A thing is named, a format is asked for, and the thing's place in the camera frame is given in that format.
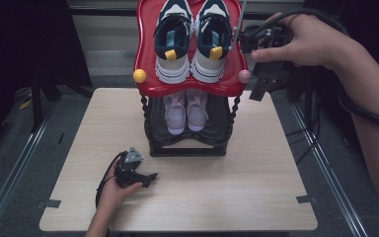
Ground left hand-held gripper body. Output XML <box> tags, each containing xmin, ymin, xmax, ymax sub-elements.
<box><xmin>114</xmin><ymin>146</ymin><xmax>146</xmax><ymax>190</ymax></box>

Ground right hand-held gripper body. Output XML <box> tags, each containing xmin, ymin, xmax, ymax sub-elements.
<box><xmin>231</xmin><ymin>0</ymin><xmax>297</xmax><ymax>83</ymax></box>

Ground navy and white sneaker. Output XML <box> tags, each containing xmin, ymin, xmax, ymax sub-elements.
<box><xmin>189</xmin><ymin>0</ymin><xmax>234</xmax><ymax>84</ymax></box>
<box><xmin>153</xmin><ymin>0</ymin><xmax>195</xmax><ymax>85</ymax></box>

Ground purple sandal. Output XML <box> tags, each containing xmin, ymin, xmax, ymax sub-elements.
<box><xmin>162</xmin><ymin>91</ymin><xmax>187</xmax><ymax>136</ymax></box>
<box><xmin>186</xmin><ymin>89</ymin><xmax>209</xmax><ymax>132</ymax></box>

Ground red and black shoe rack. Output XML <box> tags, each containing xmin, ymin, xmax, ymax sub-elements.
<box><xmin>132</xmin><ymin>0</ymin><xmax>252</xmax><ymax>158</ymax></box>

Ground person's left hand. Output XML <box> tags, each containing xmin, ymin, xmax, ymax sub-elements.
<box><xmin>98</xmin><ymin>161</ymin><xmax>144</xmax><ymax>215</ymax></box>

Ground person's right hand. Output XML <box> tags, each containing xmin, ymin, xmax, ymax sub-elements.
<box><xmin>250</xmin><ymin>14</ymin><xmax>341</xmax><ymax>70</ymax></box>

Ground black metal stand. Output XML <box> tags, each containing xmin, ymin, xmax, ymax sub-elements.
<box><xmin>29</xmin><ymin>75</ymin><xmax>45</xmax><ymax>134</ymax></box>
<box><xmin>304</xmin><ymin>68</ymin><xmax>315</xmax><ymax>132</ymax></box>

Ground gray tape strip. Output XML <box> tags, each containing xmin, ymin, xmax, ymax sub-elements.
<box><xmin>295</xmin><ymin>195</ymin><xmax>319</xmax><ymax>205</ymax></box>
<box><xmin>36</xmin><ymin>198</ymin><xmax>62</xmax><ymax>210</ymax></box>

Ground black curtain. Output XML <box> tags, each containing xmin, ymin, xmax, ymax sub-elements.
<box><xmin>0</xmin><ymin>0</ymin><xmax>93</xmax><ymax>159</ymax></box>
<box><xmin>275</xmin><ymin>0</ymin><xmax>379</xmax><ymax>206</ymax></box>

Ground yellow object on floor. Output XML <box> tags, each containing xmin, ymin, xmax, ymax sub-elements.
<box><xmin>18</xmin><ymin>98</ymin><xmax>34</xmax><ymax>112</ymax></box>

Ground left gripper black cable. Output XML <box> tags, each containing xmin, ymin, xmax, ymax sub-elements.
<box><xmin>95</xmin><ymin>151</ymin><xmax>127</xmax><ymax>210</ymax></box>

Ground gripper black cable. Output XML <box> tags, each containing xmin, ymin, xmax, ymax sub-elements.
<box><xmin>95</xmin><ymin>151</ymin><xmax>127</xmax><ymax>210</ymax></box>
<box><xmin>251</xmin><ymin>8</ymin><xmax>379</xmax><ymax>131</ymax></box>

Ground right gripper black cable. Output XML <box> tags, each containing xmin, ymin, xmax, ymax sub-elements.
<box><xmin>251</xmin><ymin>8</ymin><xmax>379</xmax><ymax>131</ymax></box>

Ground metal floor rail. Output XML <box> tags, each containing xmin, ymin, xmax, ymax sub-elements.
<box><xmin>290</xmin><ymin>103</ymin><xmax>369</xmax><ymax>237</ymax></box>
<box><xmin>0</xmin><ymin>108</ymin><xmax>55</xmax><ymax>237</ymax></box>

